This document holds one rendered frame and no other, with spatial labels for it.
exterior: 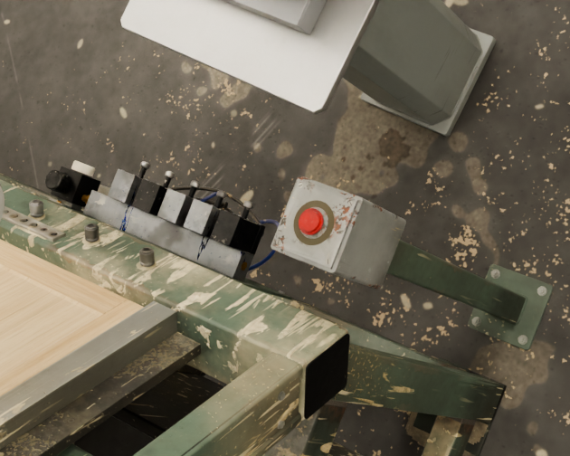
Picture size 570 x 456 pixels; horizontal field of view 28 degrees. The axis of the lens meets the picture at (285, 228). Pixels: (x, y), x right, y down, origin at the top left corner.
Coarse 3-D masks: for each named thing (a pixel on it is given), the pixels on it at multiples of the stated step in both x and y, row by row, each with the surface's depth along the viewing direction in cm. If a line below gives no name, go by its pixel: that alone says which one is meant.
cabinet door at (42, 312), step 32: (0, 256) 198; (32, 256) 198; (0, 288) 189; (32, 288) 189; (64, 288) 189; (96, 288) 189; (0, 320) 181; (32, 320) 181; (64, 320) 181; (96, 320) 181; (0, 352) 174; (32, 352) 174; (64, 352) 173; (0, 384) 166
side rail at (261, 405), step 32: (256, 384) 162; (288, 384) 164; (192, 416) 156; (224, 416) 156; (256, 416) 161; (288, 416) 168; (160, 448) 150; (192, 448) 150; (224, 448) 156; (256, 448) 164
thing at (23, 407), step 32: (128, 320) 177; (160, 320) 178; (96, 352) 170; (128, 352) 173; (32, 384) 163; (64, 384) 163; (96, 384) 169; (0, 416) 156; (32, 416) 160; (0, 448) 156
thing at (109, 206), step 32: (32, 192) 214; (64, 192) 215; (96, 192) 214; (128, 192) 207; (160, 192) 205; (192, 192) 205; (224, 192) 202; (128, 224) 209; (160, 224) 205; (192, 224) 199; (224, 224) 196; (256, 224) 199; (192, 256) 201; (224, 256) 197; (256, 288) 197
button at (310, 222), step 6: (306, 210) 168; (312, 210) 167; (300, 216) 168; (306, 216) 167; (312, 216) 166; (318, 216) 166; (300, 222) 167; (306, 222) 167; (312, 222) 166; (318, 222) 166; (300, 228) 167; (306, 228) 167; (312, 228) 166; (318, 228) 166; (312, 234) 167
